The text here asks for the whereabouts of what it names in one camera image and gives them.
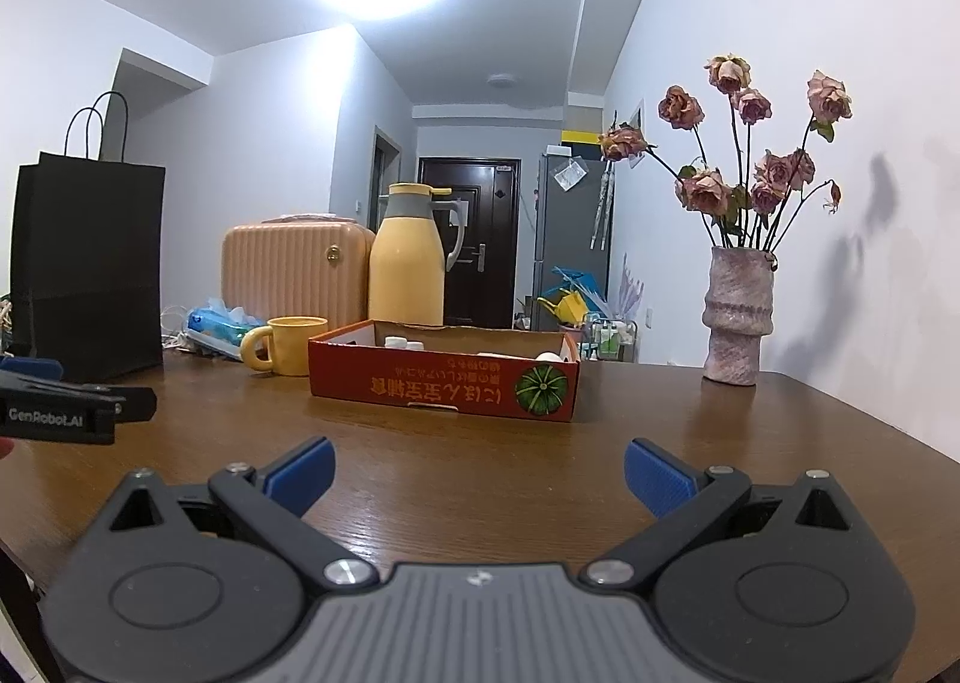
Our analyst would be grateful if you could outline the grey interior doorway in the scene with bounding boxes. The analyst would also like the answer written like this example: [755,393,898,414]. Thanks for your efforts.
[373,125,402,234]

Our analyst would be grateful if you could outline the purple feather decoration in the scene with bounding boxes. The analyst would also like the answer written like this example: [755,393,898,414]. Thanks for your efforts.
[616,255,646,320]

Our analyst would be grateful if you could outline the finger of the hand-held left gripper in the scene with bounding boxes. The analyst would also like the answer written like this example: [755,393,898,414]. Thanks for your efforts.
[75,383,157,424]
[0,357,65,384]

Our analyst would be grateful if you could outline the pink ribbed suitcase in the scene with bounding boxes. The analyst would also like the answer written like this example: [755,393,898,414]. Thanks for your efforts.
[220,216,377,339]

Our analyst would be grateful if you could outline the wire rack cart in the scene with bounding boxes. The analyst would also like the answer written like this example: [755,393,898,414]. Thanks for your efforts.
[581,319,638,363]

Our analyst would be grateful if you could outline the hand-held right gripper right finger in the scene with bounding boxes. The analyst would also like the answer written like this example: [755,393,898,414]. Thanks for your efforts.
[581,438,863,590]

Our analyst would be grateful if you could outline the white cables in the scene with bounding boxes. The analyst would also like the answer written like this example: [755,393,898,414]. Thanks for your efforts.
[161,306,196,354]

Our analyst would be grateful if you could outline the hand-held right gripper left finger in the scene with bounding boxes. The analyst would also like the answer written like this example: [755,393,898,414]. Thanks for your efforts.
[105,437,380,594]

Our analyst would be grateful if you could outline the black paper bag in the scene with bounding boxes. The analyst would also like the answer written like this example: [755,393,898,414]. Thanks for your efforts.
[9,92,167,384]

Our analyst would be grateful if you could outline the yellow mug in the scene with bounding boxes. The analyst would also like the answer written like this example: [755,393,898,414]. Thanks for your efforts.
[240,315,329,378]

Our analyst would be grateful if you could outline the folded white umbrella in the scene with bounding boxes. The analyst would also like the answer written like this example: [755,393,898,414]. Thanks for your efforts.
[591,161,617,250]

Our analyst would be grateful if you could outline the blue tissue pack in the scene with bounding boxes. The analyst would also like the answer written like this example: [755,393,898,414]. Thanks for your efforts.
[186,296,267,358]

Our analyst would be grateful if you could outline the grey refrigerator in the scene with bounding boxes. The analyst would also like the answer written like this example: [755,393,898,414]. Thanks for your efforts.
[534,150,616,331]

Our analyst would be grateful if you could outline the red cardboard box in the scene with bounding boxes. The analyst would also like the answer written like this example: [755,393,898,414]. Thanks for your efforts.
[307,319,582,423]

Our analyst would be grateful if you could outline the yellow thermos jug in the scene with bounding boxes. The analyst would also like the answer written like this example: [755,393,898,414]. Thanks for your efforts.
[369,182,470,328]

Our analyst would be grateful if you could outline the dark brown door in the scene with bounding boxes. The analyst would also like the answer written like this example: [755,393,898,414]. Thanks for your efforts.
[418,156,521,330]

